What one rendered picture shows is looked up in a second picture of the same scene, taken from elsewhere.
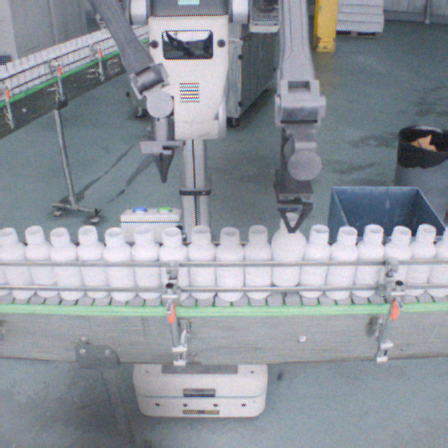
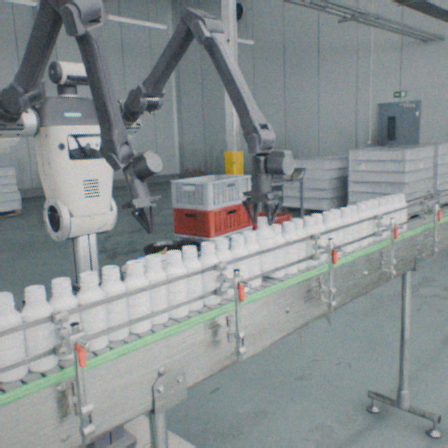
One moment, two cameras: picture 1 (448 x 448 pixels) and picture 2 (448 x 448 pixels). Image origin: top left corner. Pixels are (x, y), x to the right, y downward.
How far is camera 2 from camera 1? 1.00 m
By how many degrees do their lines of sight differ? 47
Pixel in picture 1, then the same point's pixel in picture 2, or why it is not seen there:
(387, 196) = not seen: hidden behind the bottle
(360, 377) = (242, 432)
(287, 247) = (270, 236)
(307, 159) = (289, 161)
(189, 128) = (92, 221)
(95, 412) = not seen: outside the picture
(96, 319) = (173, 339)
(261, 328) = (268, 307)
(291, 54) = (253, 109)
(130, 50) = (119, 125)
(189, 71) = (90, 169)
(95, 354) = (170, 386)
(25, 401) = not seen: outside the picture
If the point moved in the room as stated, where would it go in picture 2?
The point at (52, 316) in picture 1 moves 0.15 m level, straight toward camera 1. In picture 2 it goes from (138, 352) to (202, 358)
